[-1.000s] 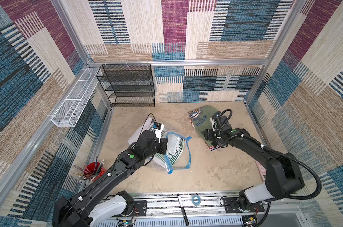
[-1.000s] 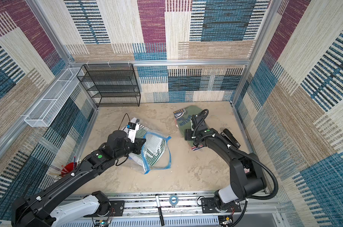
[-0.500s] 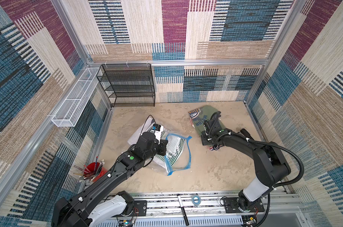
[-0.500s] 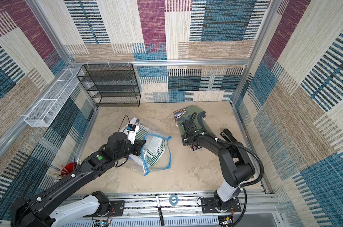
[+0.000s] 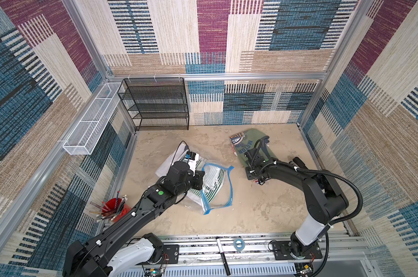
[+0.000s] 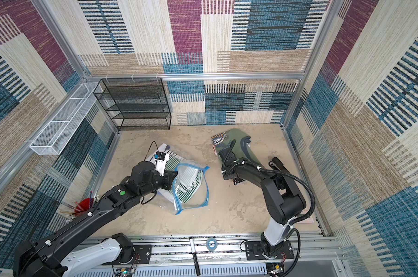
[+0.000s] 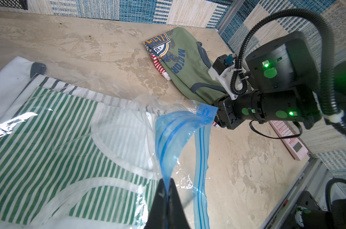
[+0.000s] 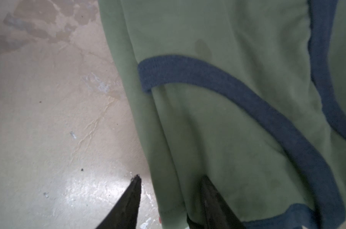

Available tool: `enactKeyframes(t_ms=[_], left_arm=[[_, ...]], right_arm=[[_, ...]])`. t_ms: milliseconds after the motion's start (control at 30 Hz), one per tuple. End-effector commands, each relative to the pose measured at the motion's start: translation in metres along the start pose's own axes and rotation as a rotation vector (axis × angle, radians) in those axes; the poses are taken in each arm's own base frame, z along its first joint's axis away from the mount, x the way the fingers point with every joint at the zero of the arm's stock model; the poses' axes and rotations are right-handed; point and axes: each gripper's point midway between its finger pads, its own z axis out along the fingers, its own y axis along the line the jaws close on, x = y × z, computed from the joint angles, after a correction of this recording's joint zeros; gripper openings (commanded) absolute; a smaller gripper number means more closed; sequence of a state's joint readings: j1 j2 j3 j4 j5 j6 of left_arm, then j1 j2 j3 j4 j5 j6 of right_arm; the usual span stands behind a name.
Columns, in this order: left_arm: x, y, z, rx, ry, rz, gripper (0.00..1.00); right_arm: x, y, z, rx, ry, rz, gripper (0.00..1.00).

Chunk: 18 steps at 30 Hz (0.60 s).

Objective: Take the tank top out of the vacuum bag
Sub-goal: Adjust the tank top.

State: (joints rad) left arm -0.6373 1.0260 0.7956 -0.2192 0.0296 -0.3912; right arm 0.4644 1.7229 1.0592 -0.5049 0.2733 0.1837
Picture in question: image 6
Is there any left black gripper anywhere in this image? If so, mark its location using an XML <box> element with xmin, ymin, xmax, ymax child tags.
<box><xmin>139</xmin><ymin>170</ymin><xmax>179</xmax><ymax>200</ymax></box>

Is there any green white striped garment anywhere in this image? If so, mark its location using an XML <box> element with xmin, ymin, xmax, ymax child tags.
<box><xmin>159</xmin><ymin>150</ymin><xmax>206</xmax><ymax>209</ymax></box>

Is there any clear vacuum bag blue zipper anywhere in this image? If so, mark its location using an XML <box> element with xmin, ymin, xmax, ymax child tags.
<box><xmin>146</xmin><ymin>144</ymin><xmax>209</xmax><ymax>215</ymax></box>

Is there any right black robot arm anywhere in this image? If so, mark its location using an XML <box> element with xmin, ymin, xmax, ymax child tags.
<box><xmin>218</xmin><ymin>140</ymin><xmax>316</xmax><ymax>259</ymax></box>

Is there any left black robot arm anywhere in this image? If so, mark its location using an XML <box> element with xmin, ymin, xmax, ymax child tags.
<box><xmin>13</xmin><ymin>161</ymin><xmax>178</xmax><ymax>277</ymax></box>

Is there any black stapler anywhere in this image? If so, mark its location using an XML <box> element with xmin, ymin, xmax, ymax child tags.
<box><xmin>269</xmin><ymin>157</ymin><xmax>289</xmax><ymax>173</ymax></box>

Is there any black marker pen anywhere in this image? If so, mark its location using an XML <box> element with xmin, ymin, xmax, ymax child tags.
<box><xmin>189</xmin><ymin>237</ymin><xmax>201</xmax><ymax>277</ymax></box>

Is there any blue tape roll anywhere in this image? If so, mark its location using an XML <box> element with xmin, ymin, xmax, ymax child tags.
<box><xmin>206</xmin><ymin>237</ymin><xmax>218</xmax><ymax>252</ymax></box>

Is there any red pencil cup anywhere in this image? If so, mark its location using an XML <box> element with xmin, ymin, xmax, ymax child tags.
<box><xmin>58</xmin><ymin>197</ymin><xmax>99</xmax><ymax>217</ymax></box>

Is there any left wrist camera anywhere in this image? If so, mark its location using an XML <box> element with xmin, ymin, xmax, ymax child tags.
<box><xmin>154</xmin><ymin>151</ymin><xmax>170</xmax><ymax>177</ymax></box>

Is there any black wire mesh shelf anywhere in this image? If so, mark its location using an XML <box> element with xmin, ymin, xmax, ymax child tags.
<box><xmin>93</xmin><ymin>77</ymin><xmax>172</xmax><ymax>132</ymax></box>

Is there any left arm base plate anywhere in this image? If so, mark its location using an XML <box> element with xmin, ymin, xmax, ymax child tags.
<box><xmin>102</xmin><ymin>244</ymin><xmax>152</xmax><ymax>267</ymax></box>

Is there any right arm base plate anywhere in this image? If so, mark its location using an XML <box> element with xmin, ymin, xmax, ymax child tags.
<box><xmin>243</xmin><ymin>241</ymin><xmax>295</xmax><ymax>260</ymax></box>

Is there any white wire mesh basket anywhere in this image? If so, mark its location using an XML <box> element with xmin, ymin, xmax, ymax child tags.
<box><xmin>30</xmin><ymin>83</ymin><xmax>98</xmax><ymax>155</ymax></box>

